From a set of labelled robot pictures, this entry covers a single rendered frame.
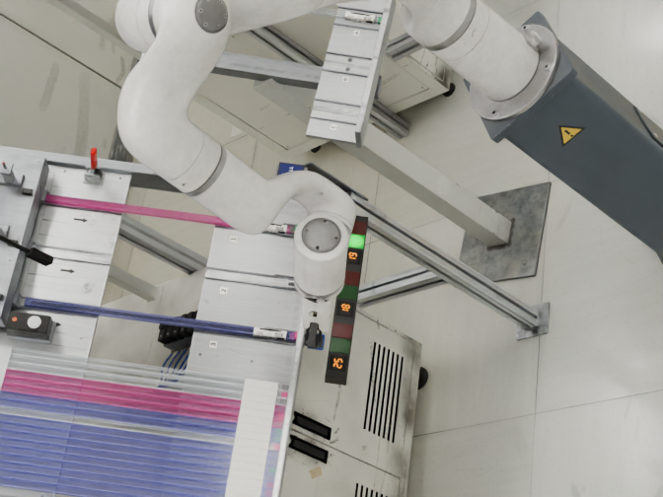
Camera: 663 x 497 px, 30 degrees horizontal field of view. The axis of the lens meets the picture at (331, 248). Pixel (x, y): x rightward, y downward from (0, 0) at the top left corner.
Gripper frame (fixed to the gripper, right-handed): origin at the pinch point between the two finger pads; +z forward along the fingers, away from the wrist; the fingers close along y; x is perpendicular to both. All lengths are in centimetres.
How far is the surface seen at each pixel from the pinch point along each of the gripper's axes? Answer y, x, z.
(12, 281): 2, 56, 5
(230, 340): -2.0, 15.6, 10.2
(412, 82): 107, -13, 76
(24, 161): 26, 60, 4
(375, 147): 58, -6, 33
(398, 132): 103, -11, 95
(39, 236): 14, 55, 10
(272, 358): -4.3, 7.4, 10.2
